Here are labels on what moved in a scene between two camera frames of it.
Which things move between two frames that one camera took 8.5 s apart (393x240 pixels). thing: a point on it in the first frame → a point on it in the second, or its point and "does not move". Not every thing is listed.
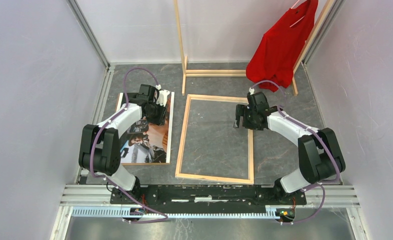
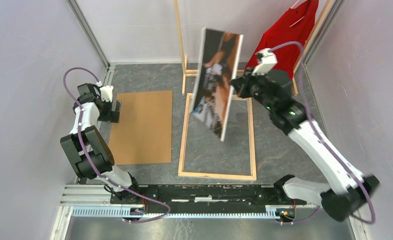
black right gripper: [242, 110] → [241, 83]
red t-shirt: [272, 63] does not move
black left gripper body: [157, 113] → [106, 115]
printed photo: [146, 143] → [218, 62]
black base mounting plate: [208, 197] does not move
